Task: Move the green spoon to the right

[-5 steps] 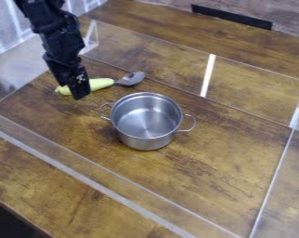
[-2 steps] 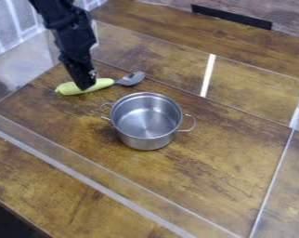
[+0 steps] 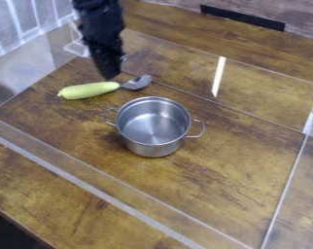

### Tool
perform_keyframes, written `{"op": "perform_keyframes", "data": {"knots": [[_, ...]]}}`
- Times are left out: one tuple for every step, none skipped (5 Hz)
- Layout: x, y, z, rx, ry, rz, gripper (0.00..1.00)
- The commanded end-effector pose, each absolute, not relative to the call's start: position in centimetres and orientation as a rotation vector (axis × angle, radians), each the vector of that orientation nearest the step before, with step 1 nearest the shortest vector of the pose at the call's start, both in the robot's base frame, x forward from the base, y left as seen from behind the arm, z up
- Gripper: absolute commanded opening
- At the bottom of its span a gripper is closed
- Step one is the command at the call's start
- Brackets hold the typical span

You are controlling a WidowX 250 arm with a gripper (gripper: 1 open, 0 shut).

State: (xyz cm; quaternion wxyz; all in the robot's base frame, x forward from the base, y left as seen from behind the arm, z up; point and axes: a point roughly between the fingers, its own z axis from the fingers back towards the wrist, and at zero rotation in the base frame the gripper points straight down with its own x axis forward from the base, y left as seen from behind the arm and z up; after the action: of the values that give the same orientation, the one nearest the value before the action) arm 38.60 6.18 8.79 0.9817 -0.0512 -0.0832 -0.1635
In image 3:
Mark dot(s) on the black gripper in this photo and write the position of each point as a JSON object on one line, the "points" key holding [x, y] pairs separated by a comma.
{"points": [[102, 23]]}

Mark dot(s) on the clear acrylic triangle stand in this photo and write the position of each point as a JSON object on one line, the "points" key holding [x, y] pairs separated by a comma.
{"points": [[76, 46]]}

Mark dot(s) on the stainless steel pot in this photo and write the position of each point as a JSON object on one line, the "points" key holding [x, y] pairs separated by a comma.
{"points": [[154, 124]]}

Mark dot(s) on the black bar on table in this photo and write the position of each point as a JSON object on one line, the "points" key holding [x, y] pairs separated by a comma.
{"points": [[249, 19]]}

